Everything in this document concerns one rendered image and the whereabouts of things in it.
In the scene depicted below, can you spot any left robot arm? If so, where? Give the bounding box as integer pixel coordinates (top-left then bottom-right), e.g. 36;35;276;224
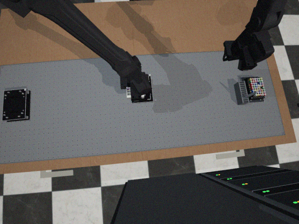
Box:
230;0;287;71

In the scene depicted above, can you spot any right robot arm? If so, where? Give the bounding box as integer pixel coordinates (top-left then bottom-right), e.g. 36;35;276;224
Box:
0;0;152;102

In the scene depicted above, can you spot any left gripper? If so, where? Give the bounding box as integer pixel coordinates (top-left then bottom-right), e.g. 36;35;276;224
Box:
223;36;249;61

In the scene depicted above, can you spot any black rack of coloured-cap vials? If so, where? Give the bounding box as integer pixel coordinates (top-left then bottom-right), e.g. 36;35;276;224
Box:
244;77;265;100

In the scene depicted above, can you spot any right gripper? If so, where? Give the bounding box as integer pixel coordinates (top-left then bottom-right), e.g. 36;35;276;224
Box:
120;72;149;89

